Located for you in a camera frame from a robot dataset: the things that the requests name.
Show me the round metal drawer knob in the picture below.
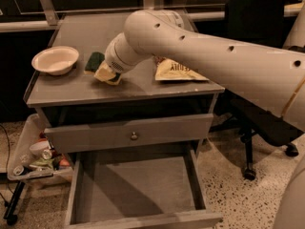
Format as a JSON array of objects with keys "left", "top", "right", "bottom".
[{"left": 131, "top": 132, "right": 138, "bottom": 140}]

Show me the white cup in bin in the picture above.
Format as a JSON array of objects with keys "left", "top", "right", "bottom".
[{"left": 30, "top": 140, "right": 51, "bottom": 156}]

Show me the metal railing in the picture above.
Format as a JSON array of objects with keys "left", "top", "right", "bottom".
[{"left": 0, "top": 0, "right": 305, "bottom": 34}]

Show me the black stand leg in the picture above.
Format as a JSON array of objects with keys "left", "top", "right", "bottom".
[{"left": 3, "top": 181, "right": 25, "bottom": 226}]

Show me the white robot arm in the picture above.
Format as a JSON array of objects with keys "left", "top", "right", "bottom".
[{"left": 95, "top": 10, "right": 305, "bottom": 131}]

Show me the open grey middle drawer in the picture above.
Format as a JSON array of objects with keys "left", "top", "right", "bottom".
[{"left": 64, "top": 143, "right": 222, "bottom": 229}]

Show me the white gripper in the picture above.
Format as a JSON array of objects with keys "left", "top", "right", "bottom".
[{"left": 93, "top": 32, "right": 151, "bottom": 85}]

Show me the green yellow sponge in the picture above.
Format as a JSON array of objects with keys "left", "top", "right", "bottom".
[{"left": 84, "top": 52, "right": 106, "bottom": 76}]

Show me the grey top drawer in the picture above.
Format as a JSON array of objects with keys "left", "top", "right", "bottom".
[{"left": 45, "top": 114, "right": 214, "bottom": 153}]

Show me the black office chair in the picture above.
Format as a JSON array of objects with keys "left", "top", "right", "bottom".
[{"left": 211, "top": 0, "right": 303, "bottom": 180}]

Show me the grey drawer cabinet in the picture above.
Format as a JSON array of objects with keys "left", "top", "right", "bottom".
[{"left": 23, "top": 10, "right": 229, "bottom": 229}]

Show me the white paper bowl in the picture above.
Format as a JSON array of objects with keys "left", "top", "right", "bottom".
[{"left": 31, "top": 46, "right": 79, "bottom": 75}]

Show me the brown yellow chip bag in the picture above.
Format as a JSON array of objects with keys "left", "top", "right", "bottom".
[{"left": 154, "top": 57, "right": 207, "bottom": 81}]

